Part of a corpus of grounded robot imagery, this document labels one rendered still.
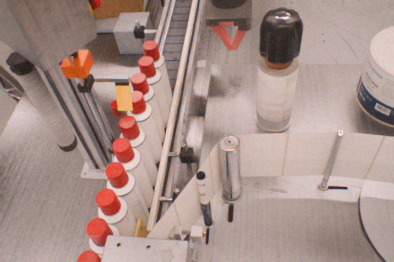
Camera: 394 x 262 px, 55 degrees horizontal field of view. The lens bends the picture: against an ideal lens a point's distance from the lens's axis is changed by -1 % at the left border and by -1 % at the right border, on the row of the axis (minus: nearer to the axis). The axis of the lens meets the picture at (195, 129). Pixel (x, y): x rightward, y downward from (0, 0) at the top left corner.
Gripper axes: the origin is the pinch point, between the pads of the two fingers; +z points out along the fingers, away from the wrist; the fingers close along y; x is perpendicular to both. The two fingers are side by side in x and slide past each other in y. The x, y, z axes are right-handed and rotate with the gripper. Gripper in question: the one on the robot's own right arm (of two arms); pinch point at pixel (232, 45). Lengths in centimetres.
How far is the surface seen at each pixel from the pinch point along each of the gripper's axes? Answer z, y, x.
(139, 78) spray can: 10.4, 3.1, 19.5
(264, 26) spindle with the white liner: 3.0, 9.0, -5.4
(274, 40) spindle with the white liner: 4.5, 6.6, -7.4
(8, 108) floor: 116, 89, 146
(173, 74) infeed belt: 31.0, 25.8, 19.1
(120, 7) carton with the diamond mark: 30, 58, 42
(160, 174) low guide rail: 27.3, -9.1, 16.3
